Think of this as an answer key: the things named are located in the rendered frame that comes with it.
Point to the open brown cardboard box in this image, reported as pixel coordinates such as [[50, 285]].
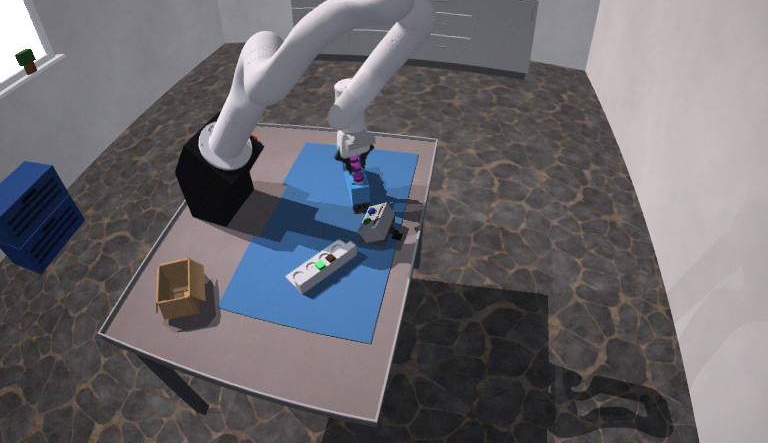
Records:
[[176, 279]]

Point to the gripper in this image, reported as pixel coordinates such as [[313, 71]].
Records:
[[341, 138]]

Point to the grey control panel with blue and green buttons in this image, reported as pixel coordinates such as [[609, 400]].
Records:
[[378, 225]]

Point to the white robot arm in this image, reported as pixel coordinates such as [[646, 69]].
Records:
[[268, 82]]

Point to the blue flat mat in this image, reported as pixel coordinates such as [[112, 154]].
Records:
[[314, 211]]

